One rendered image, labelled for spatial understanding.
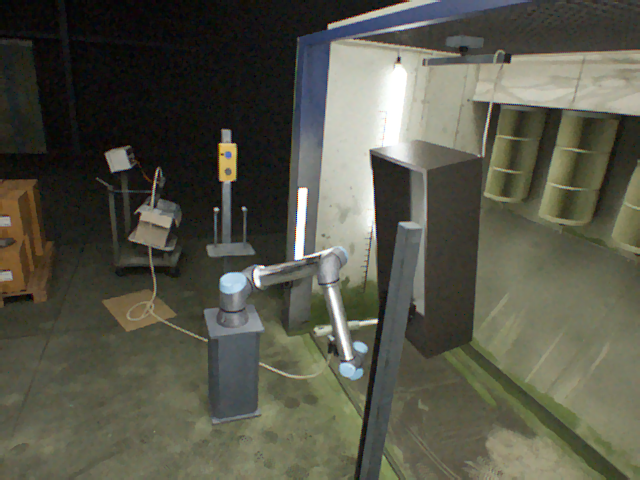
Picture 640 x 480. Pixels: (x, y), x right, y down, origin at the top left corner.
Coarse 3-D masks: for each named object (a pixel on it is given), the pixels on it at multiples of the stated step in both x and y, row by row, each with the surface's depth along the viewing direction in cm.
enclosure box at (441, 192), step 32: (384, 160) 259; (416, 160) 217; (448, 160) 211; (480, 160) 211; (384, 192) 267; (416, 192) 277; (448, 192) 211; (480, 192) 219; (384, 224) 276; (448, 224) 218; (384, 256) 286; (448, 256) 227; (416, 288) 308; (448, 288) 236; (416, 320) 287; (448, 320) 245
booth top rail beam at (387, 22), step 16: (448, 0) 136; (464, 0) 129; (480, 0) 123; (496, 0) 117; (512, 0) 112; (528, 0) 107; (544, 0) 104; (560, 0) 102; (384, 16) 174; (400, 16) 163; (416, 16) 153; (432, 16) 144; (448, 16) 137; (464, 16) 134; (320, 32) 241; (336, 32) 220; (352, 32) 203; (368, 32) 189
